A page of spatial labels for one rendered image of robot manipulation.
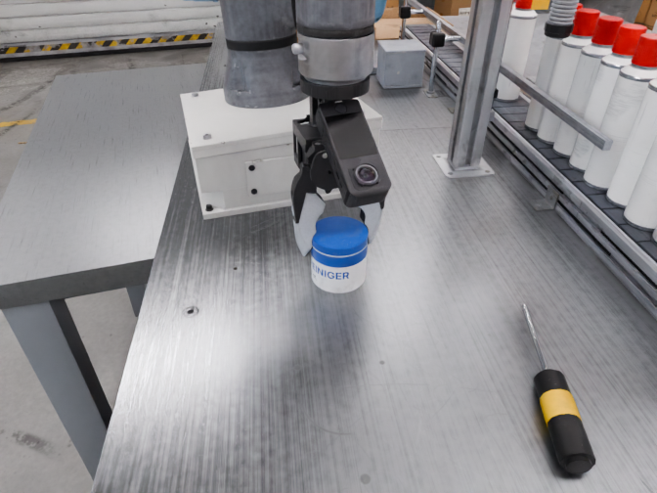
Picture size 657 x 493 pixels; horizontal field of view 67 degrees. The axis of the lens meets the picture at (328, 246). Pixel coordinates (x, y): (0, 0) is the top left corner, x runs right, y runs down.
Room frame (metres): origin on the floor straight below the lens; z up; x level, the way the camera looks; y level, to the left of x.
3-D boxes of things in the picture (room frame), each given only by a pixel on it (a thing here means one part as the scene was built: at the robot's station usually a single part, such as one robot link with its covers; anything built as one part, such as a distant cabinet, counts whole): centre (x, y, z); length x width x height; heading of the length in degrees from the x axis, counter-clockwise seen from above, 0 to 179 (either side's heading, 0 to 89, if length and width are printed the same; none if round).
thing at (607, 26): (0.75, -0.40, 0.98); 0.05 x 0.05 x 0.20
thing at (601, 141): (1.14, -0.31, 0.96); 1.07 x 0.01 x 0.01; 7
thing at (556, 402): (0.32, -0.22, 0.84); 0.20 x 0.03 x 0.03; 175
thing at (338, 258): (0.49, -0.01, 0.87); 0.07 x 0.07 x 0.07
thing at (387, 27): (1.85, -0.26, 0.85); 0.30 x 0.26 x 0.04; 7
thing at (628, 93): (0.64, -0.40, 0.98); 0.05 x 0.05 x 0.20
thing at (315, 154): (0.51, 0.00, 1.02); 0.09 x 0.08 x 0.12; 17
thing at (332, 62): (0.51, 0.00, 1.10); 0.08 x 0.08 x 0.05
